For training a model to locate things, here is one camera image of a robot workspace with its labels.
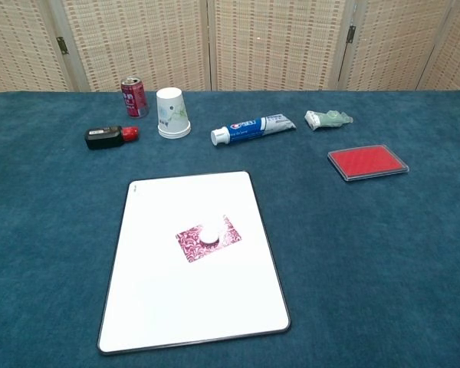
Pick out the small white round cap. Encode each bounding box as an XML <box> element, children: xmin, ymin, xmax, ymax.
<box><xmin>199</xmin><ymin>225</ymin><xmax>221</xmax><ymax>245</ymax></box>

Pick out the white rectangular board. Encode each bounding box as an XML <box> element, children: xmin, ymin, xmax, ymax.
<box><xmin>97</xmin><ymin>171</ymin><xmax>291</xmax><ymax>354</ymax></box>

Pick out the pink patterned card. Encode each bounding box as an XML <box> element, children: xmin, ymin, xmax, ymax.
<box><xmin>175</xmin><ymin>214</ymin><xmax>243</xmax><ymax>264</ymax></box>

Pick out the black ink bottle red cap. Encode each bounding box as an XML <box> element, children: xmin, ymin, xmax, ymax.
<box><xmin>84</xmin><ymin>125</ymin><xmax>140</xmax><ymax>150</ymax></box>

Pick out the small green bottle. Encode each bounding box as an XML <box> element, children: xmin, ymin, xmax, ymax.
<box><xmin>304</xmin><ymin>109</ymin><xmax>354</xmax><ymax>132</ymax></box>

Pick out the bamboo folding screen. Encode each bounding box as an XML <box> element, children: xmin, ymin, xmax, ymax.
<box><xmin>0</xmin><ymin>0</ymin><xmax>460</xmax><ymax>97</ymax></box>

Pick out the upturned white paper cup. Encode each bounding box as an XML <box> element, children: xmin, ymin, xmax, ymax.
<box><xmin>156</xmin><ymin>87</ymin><xmax>192</xmax><ymax>139</ymax></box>

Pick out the red soda can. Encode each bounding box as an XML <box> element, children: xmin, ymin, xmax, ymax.
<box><xmin>120</xmin><ymin>76</ymin><xmax>150</xmax><ymax>119</ymax></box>

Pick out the red ink pad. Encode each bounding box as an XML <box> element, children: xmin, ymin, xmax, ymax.
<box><xmin>327</xmin><ymin>143</ymin><xmax>409</xmax><ymax>182</ymax></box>

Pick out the dark blue table cloth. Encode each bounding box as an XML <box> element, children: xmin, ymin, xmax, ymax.
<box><xmin>0</xmin><ymin>90</ymin><xmax>460</xmax><ymax>368</ymax></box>

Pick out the blue white toothpaste tube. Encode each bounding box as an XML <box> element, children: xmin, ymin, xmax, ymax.
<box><xmin>210</xmin><ymin>113</ymin><xmax>297</xmax><ymax>147</ymax></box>

